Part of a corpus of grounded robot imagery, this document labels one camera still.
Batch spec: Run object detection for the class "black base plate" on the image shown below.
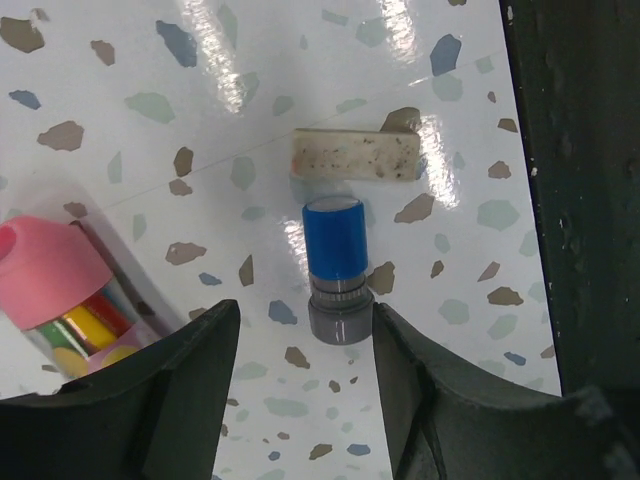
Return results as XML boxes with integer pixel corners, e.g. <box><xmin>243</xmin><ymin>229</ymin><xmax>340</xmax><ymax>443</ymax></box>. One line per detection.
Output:
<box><xmin>500</xmin><ymin>1</ymin><xmax>639</xmax><ymax>393</ymax></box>

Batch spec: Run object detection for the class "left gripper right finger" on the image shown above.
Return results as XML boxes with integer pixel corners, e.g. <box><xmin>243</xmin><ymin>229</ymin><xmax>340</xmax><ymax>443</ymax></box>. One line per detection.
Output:
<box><xmin>373</xmin><ymin>303</ymin><xmax>639</xmax><ymax>479</ymax></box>

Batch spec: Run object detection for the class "blue cap grey glue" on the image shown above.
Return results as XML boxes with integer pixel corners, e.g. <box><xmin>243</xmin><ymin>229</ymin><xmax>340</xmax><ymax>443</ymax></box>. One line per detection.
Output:
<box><xmin>302</xmin><ymin>196</ymin><xmax>374</xmax><ymax>346</ymax></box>

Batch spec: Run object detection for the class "small beige eraser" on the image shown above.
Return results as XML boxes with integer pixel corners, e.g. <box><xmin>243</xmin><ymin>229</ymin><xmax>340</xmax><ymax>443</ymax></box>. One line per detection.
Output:
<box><xmin>291</xmin><ymin>129</ymin><xmax>420</xmax><ymax>182</ymax></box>

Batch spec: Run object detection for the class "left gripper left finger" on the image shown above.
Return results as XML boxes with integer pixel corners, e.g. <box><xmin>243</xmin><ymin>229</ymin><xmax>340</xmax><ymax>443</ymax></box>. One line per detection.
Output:
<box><xmin>1</xmin><ymin>300</ymin><xmax>240</xmax><ymax>479</ymax></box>

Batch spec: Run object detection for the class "pink cap clear tube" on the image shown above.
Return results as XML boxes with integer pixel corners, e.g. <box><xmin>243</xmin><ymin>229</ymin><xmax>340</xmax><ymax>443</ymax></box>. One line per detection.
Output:
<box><xmin>0</xmin><ymin>174</ymin><xmax>186</xmax><ymax>396</ymax></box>

